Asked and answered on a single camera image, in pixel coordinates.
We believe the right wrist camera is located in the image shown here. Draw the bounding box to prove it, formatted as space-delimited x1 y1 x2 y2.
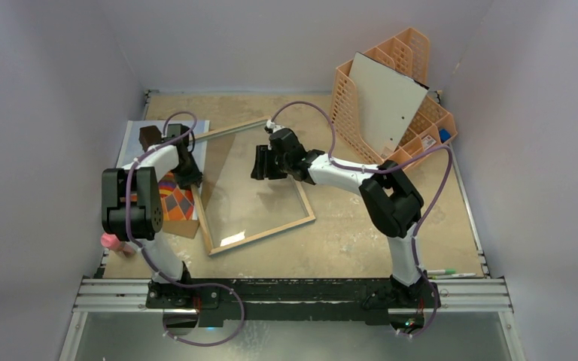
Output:
264 120 284 135

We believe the red white card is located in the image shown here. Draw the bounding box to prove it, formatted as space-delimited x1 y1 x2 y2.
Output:
421 134 438 151

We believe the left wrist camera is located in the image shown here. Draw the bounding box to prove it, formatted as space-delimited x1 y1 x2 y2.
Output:
166 123 190 144

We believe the brown cardboard backing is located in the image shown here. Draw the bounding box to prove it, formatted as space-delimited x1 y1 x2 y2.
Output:
163 220 199 238

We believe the pink glue stick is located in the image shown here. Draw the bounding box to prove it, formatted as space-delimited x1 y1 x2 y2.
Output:
100 233 135 258

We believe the blue item in organizer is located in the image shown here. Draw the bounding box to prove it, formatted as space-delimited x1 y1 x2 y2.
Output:
439 128 452 143

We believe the grey board in organizer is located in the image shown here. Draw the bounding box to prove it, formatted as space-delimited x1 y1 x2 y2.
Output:
348 52 428 154

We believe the hot air balloon photo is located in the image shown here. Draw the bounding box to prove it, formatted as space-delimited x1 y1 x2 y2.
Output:
116 120 210 221

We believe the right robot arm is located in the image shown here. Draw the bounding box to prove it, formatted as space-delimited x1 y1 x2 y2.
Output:
251 125 424 306

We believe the orange plastic desk organizer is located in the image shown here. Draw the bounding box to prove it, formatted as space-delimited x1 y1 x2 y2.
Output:
330 27 458 163

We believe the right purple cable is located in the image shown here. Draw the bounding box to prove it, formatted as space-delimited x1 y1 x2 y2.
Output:
266 101 455 340

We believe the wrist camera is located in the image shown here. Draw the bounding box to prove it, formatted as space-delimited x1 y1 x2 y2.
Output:
264 120 284 135
166 123 190 144

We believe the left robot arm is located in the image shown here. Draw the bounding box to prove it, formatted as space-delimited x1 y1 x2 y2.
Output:
102 124 202 308

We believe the green marker pen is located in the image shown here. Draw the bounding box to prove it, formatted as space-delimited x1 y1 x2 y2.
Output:
427 268 456 276

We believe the blue wooden picture frame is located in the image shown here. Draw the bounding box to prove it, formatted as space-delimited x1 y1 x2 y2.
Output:
189 116 317 257

